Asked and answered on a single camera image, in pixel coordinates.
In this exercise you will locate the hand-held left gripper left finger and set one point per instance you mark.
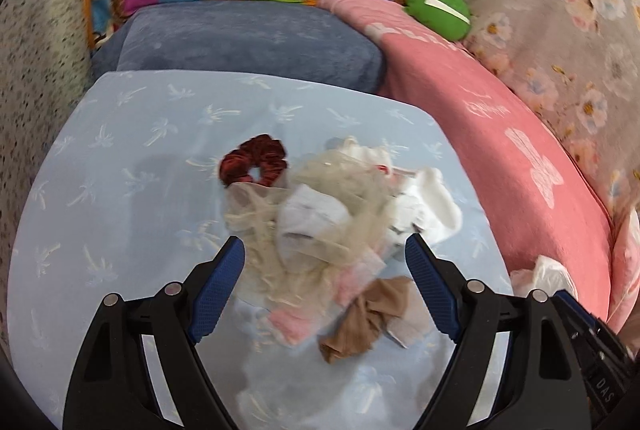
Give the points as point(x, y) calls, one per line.
point(220, 290)

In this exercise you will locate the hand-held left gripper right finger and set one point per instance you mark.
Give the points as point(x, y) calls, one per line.
point(430, 285)

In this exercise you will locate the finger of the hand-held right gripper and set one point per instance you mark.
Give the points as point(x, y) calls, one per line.
point(569, 297)

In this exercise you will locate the trash bin with white liner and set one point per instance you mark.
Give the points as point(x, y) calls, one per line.
point(545, 275)

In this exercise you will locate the tan nylon stocking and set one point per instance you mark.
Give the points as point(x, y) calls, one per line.
point(360, 320)

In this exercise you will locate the pink soft cloth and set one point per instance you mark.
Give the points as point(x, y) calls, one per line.
point(290, 327)

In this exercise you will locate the plain white sock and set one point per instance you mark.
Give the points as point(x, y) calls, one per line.
point(435, 205)

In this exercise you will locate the white face mask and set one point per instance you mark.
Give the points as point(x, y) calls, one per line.
point(310, 215)

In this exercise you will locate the beige net cloth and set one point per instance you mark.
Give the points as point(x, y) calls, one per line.
point(325, 175)

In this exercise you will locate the small pink printed pillow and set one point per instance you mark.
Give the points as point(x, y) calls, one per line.
point(625, 270)

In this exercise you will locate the dark red velvet scrunchie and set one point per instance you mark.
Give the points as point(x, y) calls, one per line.
point(235, 160)

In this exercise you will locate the white sock with red thread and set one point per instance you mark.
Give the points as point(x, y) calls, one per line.
point(370, 157)

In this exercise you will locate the pink printed blanket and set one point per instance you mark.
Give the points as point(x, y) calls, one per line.
point(475, 150)

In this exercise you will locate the blue-grey plush cushion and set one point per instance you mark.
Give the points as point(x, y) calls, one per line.
point(240, 45)

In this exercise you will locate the green round plush cushion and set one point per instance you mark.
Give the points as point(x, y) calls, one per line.
point(430, 5)

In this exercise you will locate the grey floral quilt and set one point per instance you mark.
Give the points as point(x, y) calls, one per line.
point(550, 10)

